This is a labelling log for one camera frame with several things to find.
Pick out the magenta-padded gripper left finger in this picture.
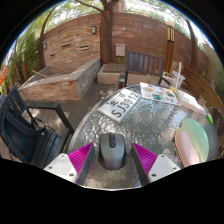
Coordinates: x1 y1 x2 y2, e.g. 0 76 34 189
43 142 96 186

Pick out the grey and black computer mouse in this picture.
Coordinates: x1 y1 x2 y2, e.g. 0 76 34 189
99 132 128 170

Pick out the black bag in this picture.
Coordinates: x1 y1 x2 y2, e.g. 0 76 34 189
0 109 44 161

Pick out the white license plate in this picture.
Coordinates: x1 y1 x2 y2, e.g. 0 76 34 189
96 87 142 124

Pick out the thick tree trunk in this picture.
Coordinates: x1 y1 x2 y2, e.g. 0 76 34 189
74 0 116 65

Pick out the colourful printed sheet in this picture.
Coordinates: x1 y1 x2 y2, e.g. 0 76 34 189
139 81 181 106

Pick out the black slatted armchair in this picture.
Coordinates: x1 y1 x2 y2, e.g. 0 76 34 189
0 84 76 169

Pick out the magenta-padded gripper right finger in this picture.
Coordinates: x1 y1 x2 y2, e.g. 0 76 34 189
130 142 183 186

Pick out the open white book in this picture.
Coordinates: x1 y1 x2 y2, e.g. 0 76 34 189
175 89 208 116

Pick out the beige wall mailbox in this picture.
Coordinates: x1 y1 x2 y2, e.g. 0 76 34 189
114 43 127 58

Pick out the dark wicker chair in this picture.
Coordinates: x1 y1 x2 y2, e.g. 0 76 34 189
206 106 224 158

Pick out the slim leaning tree trunk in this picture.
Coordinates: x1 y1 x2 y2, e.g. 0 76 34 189
183 16 198 71

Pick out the dark wooden slatted chair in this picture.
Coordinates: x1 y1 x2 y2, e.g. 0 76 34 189
118 51 171 90

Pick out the thin curved tree trunk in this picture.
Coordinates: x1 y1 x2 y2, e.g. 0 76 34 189
39 8 56 69

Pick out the green marker pen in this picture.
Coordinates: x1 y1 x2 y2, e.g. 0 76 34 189
205 112 214 125

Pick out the stone raised garden bed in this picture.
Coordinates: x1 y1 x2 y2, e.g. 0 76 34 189
18 57 102 102

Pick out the wooden garden lamp post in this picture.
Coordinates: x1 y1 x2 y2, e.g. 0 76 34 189
163 21 176 73

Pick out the curved wooden bench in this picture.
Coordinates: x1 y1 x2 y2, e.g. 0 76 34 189
181 64 224 111

